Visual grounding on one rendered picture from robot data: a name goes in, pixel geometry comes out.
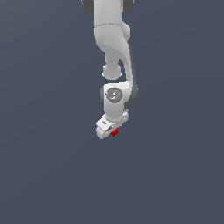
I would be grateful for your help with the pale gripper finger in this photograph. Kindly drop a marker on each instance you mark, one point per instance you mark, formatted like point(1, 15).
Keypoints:
point(102, 134)

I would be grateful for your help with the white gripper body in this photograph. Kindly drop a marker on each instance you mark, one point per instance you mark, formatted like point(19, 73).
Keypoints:
point(105, 123)

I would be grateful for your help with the red cube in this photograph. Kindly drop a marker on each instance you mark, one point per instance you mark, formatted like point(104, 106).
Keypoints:
point(114, 132)

